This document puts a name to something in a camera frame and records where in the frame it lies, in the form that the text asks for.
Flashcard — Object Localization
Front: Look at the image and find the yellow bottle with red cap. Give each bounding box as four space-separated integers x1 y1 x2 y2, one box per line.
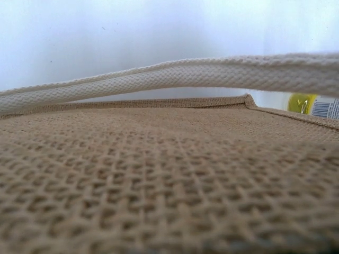
261 91 339 120

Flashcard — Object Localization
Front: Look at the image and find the burlap canvas tote bag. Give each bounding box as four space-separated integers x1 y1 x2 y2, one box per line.
1 53 338 253

